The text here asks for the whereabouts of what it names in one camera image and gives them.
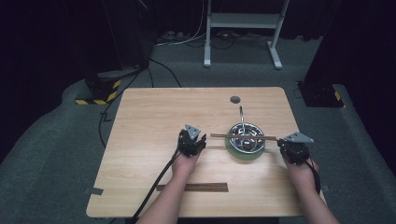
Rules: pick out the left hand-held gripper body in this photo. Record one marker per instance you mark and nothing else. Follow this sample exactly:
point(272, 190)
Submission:
point(190, 141)

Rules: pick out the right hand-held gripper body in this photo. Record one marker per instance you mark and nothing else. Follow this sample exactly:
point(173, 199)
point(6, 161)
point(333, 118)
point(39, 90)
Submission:
point(297, 149)

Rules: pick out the brown wooden chopstick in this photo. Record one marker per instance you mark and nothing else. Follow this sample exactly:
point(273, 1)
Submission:
point(215, 147)
point(243, 137)

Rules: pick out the shiny metal bowl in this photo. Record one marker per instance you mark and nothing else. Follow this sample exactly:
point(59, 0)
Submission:
point(247, 146)

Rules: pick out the person's left hand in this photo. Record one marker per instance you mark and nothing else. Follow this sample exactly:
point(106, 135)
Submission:
point(184, 165)

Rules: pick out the person's right hand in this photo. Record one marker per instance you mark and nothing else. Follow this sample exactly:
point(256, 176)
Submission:
point(300, 174)

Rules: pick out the green round plate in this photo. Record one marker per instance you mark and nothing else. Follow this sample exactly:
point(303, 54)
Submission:
point(241, 155)

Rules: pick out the metal spoon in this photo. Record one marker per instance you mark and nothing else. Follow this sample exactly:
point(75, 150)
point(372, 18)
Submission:
point(242, 118)

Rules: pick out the bundle of brown chopsticks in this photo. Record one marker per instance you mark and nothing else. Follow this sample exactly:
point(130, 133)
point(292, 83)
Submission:
point(193, 187)

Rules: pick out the grey tape piece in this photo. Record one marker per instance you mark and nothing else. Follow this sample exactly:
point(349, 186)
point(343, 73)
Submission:
point(326, 188)
point(93, 191)

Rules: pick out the round grey table grommet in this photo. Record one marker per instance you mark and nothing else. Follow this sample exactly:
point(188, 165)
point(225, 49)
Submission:
point(235, 100)

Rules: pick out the black stand with striped base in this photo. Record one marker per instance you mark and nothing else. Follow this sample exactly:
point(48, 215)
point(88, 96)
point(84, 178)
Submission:
point(99, 90)
point(323, 93)

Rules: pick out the power strip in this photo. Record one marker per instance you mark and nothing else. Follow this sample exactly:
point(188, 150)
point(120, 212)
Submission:
point(171, 35)

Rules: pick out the white metal stand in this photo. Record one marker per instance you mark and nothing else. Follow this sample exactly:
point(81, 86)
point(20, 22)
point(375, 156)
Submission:
point(243, 20)

